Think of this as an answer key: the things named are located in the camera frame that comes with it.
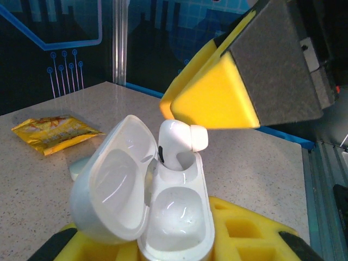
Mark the white earbud charging case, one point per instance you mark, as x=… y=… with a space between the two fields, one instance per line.
x=174 y=214

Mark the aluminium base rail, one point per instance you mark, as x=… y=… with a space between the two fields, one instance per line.
x=320 y=190

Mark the yellow snack packet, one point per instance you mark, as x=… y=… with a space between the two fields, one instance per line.
x=54 y=133

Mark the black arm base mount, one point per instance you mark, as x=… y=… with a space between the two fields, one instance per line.
x=341 y=201

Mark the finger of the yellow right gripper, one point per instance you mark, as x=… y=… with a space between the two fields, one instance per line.
x=195 y=71
x=272 y=68

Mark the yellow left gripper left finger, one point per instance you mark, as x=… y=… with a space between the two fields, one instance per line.
x=108 y=253

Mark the aluminium frame post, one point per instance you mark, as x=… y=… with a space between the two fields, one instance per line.
x=119 y=40

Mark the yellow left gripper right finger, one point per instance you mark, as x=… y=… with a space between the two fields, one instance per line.
x=244 y=231

